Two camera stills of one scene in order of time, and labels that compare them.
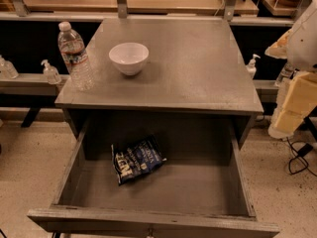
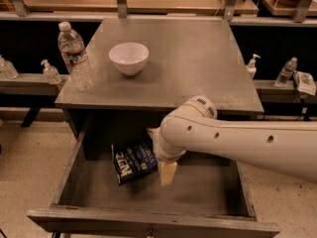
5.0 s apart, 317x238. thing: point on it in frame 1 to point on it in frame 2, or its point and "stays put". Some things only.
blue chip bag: [136, 158] stays put
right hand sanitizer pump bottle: [251, 67] stays put
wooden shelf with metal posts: [246, 5] stays put
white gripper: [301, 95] to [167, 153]
